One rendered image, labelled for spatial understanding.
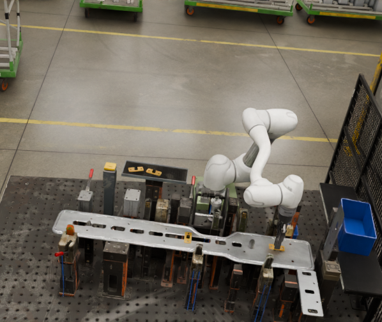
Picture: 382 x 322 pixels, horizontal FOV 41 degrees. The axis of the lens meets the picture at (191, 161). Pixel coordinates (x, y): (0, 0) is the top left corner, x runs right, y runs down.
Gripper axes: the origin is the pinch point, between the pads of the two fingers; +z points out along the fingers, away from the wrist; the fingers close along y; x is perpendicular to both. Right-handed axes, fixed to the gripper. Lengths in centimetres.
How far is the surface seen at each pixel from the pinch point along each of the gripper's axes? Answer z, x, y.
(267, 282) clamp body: 5.0, -6.1, 24.6
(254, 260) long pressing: 5.7, -11.8, 10.3
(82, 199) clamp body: -1, -107, -13
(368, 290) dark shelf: 3.1, 43.8, 23.2
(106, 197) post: 9, -97, -31
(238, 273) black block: 6.8, -20.0, 19.3
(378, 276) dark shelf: 3, 51, 13
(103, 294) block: 34, -88, 20
